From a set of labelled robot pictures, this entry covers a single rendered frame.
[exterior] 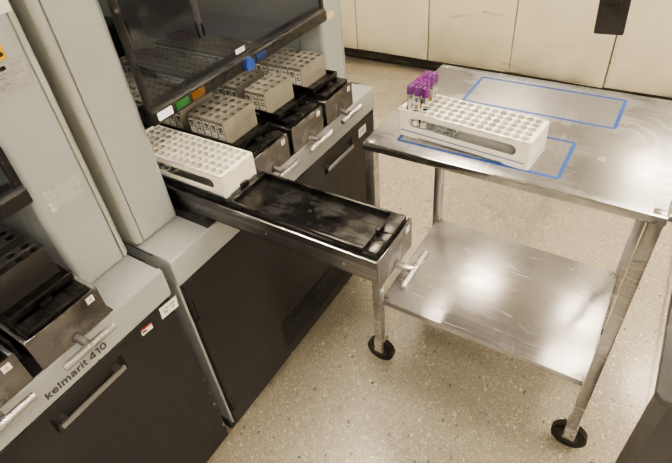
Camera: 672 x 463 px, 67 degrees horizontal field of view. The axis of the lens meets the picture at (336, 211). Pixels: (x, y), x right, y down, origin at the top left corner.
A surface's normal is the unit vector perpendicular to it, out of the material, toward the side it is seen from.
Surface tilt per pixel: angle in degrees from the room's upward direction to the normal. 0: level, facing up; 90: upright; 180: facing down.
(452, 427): 0
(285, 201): 0
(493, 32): 90
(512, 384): 0
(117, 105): 90
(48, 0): 90
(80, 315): 90
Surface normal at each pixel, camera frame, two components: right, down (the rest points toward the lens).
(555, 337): -0.08, -0.77
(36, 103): 0.84, 0.28
